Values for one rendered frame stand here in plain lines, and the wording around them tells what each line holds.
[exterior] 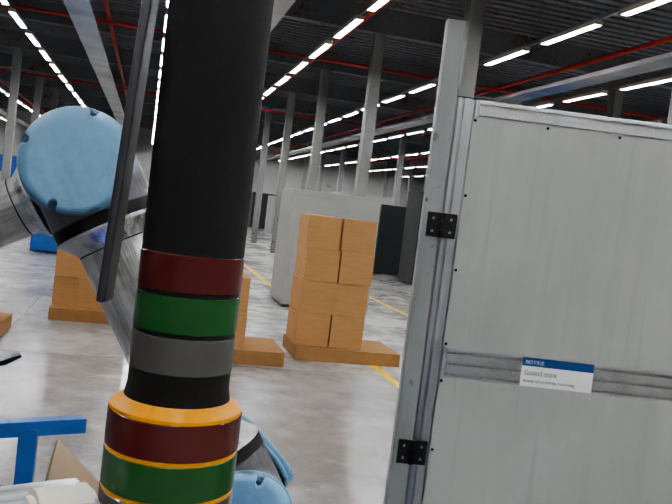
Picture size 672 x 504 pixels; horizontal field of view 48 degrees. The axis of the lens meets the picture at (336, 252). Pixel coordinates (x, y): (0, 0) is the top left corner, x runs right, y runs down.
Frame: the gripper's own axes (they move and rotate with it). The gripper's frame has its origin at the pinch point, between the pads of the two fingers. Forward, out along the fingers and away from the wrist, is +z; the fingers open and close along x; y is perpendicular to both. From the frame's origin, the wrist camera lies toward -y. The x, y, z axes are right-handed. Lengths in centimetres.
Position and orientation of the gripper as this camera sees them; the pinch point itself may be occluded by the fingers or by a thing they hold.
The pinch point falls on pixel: (13, 417)
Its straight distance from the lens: 93.0
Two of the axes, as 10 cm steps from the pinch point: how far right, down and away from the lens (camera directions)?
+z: 9.5, 1.1, 3.0
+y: -3.2, 4.6, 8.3
